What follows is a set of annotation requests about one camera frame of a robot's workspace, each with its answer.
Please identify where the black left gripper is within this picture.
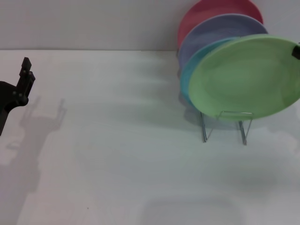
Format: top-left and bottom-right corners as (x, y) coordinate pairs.
(0, 56), (36, 137)

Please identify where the green round plate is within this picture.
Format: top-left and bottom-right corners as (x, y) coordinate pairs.
(187, 33), (300, 122)

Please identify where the purple round plate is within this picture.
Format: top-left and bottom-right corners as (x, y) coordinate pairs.
(177, 13), (269, 71)

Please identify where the red round plate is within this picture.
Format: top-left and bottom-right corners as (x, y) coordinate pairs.
(177, 0), (264, 48)

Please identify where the cyan round plate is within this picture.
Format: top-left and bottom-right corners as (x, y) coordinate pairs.
(180, 38), (238, 109)

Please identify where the chrome wire plate rack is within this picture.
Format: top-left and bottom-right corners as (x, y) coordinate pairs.
(200, 109), (255, 146)

